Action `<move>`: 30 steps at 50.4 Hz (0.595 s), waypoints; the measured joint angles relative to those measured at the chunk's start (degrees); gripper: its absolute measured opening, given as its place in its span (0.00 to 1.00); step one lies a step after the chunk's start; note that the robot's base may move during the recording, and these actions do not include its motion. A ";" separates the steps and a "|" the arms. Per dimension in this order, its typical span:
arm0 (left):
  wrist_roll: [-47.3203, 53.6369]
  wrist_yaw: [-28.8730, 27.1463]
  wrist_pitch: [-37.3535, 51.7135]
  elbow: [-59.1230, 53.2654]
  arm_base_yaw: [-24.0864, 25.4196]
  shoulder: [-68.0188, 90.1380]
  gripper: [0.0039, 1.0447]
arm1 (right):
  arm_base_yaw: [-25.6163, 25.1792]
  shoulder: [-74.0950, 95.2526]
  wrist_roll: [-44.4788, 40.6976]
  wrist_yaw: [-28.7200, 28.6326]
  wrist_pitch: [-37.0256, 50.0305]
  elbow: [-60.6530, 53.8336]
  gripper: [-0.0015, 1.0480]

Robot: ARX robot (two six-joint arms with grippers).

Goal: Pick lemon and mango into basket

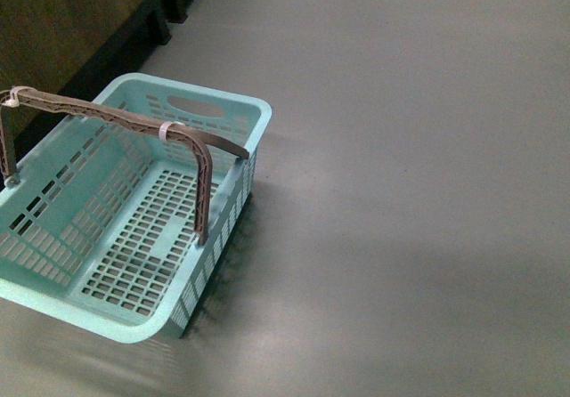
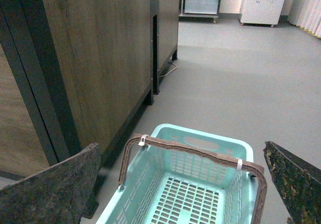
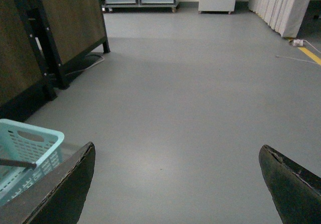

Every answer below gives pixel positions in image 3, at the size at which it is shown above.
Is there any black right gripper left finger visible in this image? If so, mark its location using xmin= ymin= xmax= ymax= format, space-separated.
xmin=1 ymin=142 xmax=96 ymax=223

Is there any light blue plastic basket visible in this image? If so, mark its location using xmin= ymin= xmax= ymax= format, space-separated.
xmin=1 ymin=119 xmax=65 ymax=206

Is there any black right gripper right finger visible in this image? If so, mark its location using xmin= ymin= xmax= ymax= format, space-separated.
xmin=258 ymin=145 xmax=320 ymax=223

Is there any white floor cable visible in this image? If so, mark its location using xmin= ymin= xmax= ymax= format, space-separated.
xmin=275 ymin=40 xmax=321 ymax=65

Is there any white power strip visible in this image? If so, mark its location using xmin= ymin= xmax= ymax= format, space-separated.
xmin=292 ymin=39 xmax=304 ymax=47

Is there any white folding partition screen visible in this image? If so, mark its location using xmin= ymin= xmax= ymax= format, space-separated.
xmin=248 ymin=0 xmax=310 ymax=38

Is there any dark wooden shelf unit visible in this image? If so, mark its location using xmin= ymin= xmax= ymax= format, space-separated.
xmin=1 ymin=0 xmax=110 ymax=121

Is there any brown basket handle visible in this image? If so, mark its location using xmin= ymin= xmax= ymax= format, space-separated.
xmin=1 ymin=159 xmax=37 ymax=170

